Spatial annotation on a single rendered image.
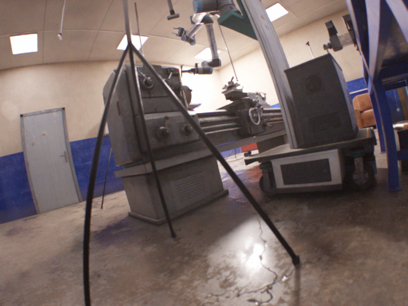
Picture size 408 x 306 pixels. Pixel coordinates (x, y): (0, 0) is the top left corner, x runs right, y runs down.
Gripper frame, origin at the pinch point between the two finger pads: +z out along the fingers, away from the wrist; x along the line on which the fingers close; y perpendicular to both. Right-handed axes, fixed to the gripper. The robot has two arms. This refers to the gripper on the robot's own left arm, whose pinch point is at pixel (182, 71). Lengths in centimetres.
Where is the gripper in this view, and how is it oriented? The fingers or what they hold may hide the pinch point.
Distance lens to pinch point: 223.9
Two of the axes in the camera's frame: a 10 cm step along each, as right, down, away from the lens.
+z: -9.7, 1.2, -2.2
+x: -2.5, -2.5, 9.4
